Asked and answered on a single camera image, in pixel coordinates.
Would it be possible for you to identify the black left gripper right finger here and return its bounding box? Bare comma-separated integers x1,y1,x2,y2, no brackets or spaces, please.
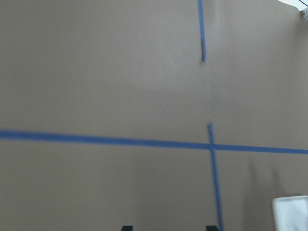
205,225,217,231

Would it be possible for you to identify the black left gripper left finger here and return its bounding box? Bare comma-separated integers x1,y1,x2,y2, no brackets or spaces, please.
121,225,133,231

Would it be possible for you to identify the white wooden-bar towel rack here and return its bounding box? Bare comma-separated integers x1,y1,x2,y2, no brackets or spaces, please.
272,195,308,231

